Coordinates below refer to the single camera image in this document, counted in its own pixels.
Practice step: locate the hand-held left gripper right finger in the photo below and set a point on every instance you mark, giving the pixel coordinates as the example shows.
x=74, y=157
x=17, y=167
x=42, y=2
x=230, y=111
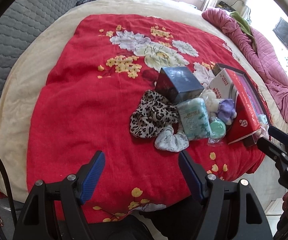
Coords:
x=191, y=177

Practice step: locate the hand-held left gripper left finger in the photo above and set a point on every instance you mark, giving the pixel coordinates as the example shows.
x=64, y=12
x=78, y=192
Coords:
x=92, y=177

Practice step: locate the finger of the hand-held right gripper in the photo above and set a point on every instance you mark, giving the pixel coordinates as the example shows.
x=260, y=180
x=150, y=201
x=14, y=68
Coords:
x=269, y=146
x=276, y=131

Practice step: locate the green tissue pack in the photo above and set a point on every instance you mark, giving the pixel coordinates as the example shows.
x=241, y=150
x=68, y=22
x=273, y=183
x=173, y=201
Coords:
x=194, y=120
x=262, y=121

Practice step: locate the dark shallow tray box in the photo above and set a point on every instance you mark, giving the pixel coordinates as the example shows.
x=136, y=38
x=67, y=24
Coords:
x=250, y=141

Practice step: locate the red cardboard box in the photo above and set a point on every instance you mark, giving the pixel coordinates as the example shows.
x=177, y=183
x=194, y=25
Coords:
x=244, y=110

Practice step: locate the light floral scrunchie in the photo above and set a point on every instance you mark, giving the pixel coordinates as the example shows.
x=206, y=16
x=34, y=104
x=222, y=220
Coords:
x=171, y=141

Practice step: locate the teddy bear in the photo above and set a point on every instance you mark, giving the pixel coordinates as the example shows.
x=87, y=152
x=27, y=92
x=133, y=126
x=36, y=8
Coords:
x=226, y=110

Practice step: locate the leopard print scrunchie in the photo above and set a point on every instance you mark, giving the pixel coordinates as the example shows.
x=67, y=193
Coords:
x=151, y=115

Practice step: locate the dark blue box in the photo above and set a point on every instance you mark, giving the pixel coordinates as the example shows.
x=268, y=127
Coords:
x=181, y=80

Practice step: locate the pink book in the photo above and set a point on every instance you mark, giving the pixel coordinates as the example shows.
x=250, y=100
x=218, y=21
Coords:
x=255, y=97

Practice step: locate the green egg sponge in bag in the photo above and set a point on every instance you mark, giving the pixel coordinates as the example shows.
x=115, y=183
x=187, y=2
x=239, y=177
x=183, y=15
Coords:
x=217, y=128

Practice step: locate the pink quilted duvet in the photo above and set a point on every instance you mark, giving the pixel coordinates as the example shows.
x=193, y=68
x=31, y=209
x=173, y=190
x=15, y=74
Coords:
x=266, y=62

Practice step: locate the red floral blanket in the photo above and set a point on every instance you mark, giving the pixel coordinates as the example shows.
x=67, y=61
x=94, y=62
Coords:
x=83, y=105

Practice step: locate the green blanket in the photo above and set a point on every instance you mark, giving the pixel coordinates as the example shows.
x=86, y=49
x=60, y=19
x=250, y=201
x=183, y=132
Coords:
x=241, y=22

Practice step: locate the black yellow tool case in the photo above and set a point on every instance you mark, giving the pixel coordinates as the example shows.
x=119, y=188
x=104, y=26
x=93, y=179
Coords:
x=224, y=5

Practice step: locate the grey quilted headboard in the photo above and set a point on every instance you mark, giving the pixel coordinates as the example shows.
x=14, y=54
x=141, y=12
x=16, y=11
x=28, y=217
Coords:
x=21, y=17

